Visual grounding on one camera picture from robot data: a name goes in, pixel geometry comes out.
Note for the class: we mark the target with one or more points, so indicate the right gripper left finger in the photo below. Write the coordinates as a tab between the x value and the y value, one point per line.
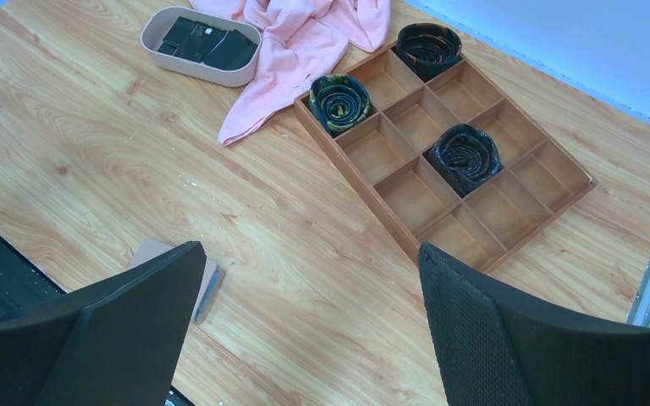
114	342

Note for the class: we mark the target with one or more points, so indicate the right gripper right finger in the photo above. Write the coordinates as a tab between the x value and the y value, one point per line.
498	345

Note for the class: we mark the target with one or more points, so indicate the pink card holder wallet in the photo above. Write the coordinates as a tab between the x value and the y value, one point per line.
210	282

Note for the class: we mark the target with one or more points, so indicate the beige oval card tray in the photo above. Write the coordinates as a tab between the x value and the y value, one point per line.
160	23

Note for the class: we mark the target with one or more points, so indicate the rolled belt middle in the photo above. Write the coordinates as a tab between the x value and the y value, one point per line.
465	157

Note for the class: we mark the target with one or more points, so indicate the rolled belt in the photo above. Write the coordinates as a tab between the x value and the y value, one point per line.
428	49
339	102
465	157

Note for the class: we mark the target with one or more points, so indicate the wooden divided tray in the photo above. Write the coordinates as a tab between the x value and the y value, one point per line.
382	159

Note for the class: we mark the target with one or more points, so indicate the rolled belt front left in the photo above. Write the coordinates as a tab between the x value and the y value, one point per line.
339	102

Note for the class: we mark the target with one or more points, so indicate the rolled belt back left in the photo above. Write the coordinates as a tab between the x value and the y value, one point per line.
428	49

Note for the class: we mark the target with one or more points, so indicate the pink cloth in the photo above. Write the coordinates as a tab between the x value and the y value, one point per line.
302	40

